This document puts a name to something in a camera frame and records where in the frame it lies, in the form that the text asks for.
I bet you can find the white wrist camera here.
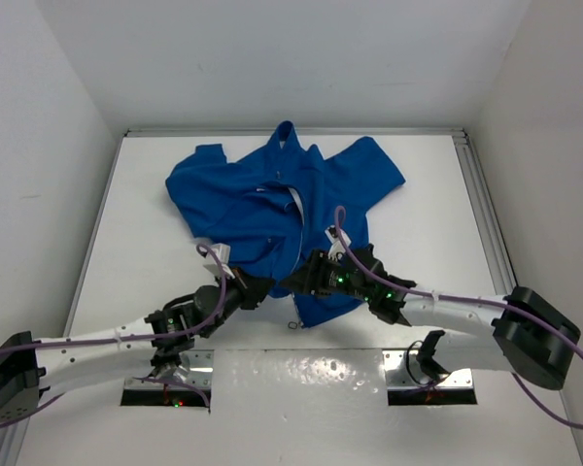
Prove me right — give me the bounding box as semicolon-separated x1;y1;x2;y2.
325;225;351;261
196;244;233;279

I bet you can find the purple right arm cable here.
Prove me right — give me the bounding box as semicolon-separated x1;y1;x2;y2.
333;205;583;431

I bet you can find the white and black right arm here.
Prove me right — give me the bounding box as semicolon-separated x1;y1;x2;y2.
281;246;581;390

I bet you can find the blue zip-up jacket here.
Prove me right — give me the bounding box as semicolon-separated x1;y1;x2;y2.
164;119;408;330

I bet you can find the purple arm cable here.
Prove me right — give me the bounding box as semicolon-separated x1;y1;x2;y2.
0;242;229;433
333;205;583;431

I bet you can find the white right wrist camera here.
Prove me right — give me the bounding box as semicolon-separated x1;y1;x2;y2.
325;225;351;261

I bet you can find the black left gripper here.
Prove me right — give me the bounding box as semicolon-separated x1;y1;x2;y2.
199;263;274;337

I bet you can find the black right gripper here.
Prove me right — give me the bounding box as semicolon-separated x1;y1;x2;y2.
279;249;372;303

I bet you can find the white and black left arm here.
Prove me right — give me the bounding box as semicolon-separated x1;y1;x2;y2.
0;268;275;428

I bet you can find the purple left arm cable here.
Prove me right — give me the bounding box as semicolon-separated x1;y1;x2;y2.
0;242;229;433

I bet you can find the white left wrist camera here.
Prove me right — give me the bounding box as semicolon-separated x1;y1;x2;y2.
196;244;233;279

